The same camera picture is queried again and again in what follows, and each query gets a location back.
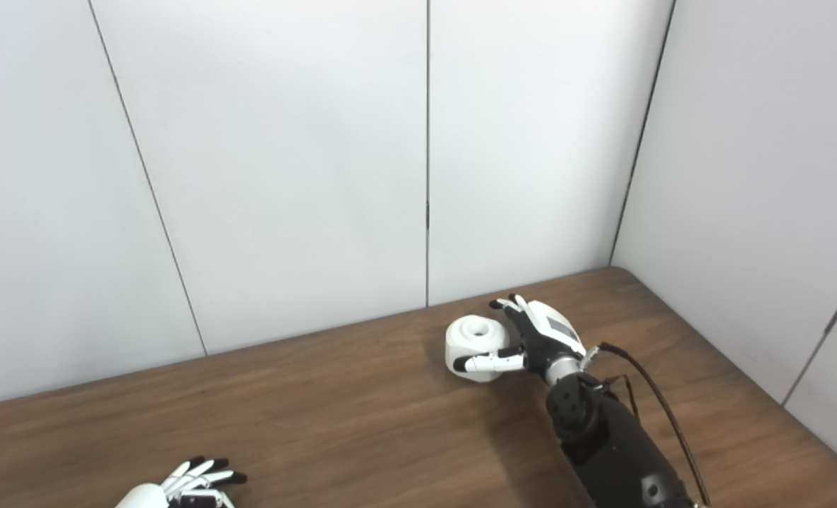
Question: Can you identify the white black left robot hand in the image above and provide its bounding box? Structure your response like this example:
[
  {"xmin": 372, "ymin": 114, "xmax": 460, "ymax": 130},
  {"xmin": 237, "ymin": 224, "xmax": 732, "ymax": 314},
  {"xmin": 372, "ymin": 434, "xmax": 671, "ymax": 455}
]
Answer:
[{"xmin": 114, "ymin": 456, "xmax": 248, "ymax": 508}]

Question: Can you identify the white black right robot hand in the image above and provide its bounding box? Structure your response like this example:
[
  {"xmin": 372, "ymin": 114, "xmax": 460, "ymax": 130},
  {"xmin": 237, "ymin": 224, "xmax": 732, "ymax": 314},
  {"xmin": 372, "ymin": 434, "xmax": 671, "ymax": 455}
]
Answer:
[{"xmin": 452, "ymin": 294, "xmax": 589, "ymax": 385}]

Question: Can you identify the round white plastic piece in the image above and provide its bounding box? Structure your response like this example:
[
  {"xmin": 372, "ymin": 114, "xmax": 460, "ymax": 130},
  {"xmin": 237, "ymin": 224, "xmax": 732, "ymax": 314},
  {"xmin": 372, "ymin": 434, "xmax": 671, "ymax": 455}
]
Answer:
[{"xmin": 445, "ymin": 316, "xmax": 511, "ymax": 383}]

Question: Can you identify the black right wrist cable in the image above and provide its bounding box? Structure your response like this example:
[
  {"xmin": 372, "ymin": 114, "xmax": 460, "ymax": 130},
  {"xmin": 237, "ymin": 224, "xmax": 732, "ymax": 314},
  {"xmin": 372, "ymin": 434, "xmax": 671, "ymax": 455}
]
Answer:
[{"xmin": 598, "ymin": 342, "xmax": 712, "ymax": 508}]

